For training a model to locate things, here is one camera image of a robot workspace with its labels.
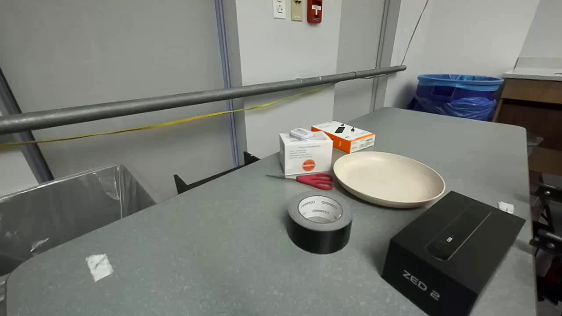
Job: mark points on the black ZED 2 box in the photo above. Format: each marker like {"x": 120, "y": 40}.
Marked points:
{"x": 462, "y": 257}

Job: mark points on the white box with red dot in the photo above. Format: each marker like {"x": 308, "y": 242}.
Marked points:
{"x": 304, "y": 156}

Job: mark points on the small white paper scrap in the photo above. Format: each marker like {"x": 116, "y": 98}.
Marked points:
{"x": 506, "y": 208}

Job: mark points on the beige wall switch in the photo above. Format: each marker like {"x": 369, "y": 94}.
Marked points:
{"x": 297, "y": 10}

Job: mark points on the black equipment stand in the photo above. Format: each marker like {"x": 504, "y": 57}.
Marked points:
{"x": 550, "y": 235}

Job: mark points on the grey wall strip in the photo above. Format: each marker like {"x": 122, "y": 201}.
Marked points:
{"x": 385, "y": 41}

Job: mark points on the wooden desk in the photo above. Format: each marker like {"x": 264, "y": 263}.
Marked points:
{"x": 536, "y": 103}

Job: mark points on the grey metal pole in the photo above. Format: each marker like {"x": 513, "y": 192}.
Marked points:
{"x": 176, "y": 101}

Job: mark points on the blue wall strip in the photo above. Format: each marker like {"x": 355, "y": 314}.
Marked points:
{"x": 231, "y": 59}

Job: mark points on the blue lined trash bin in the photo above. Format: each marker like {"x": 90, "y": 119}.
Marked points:
{"x": 457, "y": 98}

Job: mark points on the dark diagonal beam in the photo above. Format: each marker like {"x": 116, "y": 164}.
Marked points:
{"x": 27, "y": 141}

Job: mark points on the cream plate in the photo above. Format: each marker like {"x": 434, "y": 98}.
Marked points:
{"x": 387, "y": 178}

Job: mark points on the black masking tape roll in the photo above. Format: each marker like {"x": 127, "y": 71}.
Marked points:
{"x": 318, "y": 238}

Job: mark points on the red fire alarm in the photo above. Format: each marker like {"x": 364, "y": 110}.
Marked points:
{"x": 315, "y": 12}

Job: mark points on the small white adapter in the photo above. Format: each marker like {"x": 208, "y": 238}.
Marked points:
{"x": 301, "y": 134}

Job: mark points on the orange and white box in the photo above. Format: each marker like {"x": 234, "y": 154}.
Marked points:
{"x": 353, "y": 141}

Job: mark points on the grey bin with plastic liner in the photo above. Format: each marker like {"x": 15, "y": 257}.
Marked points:
{"x": 64, "y": 212}

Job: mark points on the white wall switch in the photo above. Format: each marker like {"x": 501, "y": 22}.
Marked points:
{"x": 280, "y": 8}

